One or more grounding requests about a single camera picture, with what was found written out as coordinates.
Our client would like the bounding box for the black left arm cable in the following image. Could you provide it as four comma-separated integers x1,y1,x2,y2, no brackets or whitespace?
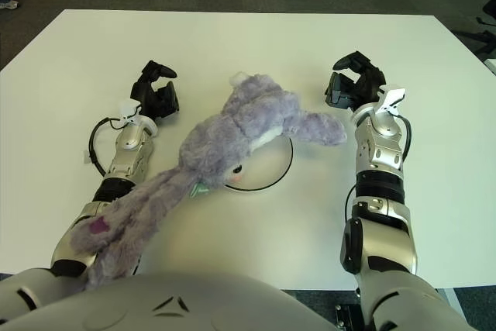
88,116,127,177

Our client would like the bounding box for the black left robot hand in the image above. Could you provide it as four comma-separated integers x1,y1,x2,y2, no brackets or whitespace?
129,60,180,122

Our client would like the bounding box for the white plate with black rim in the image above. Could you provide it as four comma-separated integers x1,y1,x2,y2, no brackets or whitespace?
222,135,295,194

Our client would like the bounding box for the black metal bracket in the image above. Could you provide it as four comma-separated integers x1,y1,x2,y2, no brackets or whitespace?
335,302,365,331

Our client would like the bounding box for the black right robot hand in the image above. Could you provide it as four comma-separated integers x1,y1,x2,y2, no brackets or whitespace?
324,50,388,112

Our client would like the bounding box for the silver robot torso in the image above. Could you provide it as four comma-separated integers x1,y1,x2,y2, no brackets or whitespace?
0,271,338,331

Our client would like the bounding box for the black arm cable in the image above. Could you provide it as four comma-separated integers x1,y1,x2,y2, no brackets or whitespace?
343,113,412,231
88,116,127,177

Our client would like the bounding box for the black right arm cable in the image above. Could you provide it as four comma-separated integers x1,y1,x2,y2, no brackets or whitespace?
343,113,412,231

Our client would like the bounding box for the white table leg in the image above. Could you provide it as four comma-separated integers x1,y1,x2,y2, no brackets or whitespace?
436,288,460,311

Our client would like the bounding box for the purple plush bunny doll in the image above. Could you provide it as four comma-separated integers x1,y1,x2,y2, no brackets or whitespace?
69,71,347,291

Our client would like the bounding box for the black office chair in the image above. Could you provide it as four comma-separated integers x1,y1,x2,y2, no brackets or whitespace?
453,0,496,57

